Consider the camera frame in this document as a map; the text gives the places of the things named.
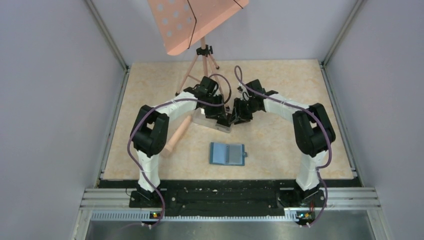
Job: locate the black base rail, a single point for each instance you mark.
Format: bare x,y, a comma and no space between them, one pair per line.
228,198

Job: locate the black card stack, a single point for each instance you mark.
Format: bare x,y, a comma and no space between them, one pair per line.
223,122

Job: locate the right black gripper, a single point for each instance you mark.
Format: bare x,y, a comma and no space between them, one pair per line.
239,116

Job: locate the teal card holder wallet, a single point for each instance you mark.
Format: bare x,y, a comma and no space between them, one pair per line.
218,154

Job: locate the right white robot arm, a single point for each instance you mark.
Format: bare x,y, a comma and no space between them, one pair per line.
313,129

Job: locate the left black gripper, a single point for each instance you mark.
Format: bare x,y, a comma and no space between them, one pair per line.
214,113

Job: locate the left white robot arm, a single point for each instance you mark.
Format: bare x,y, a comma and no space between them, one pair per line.
149,133

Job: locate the clear plastic box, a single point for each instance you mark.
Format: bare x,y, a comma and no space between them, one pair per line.
199,117

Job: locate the pink music stand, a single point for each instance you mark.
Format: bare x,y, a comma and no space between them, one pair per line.
182,23

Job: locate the pink toy microphone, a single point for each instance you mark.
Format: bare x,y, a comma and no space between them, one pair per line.
175,138

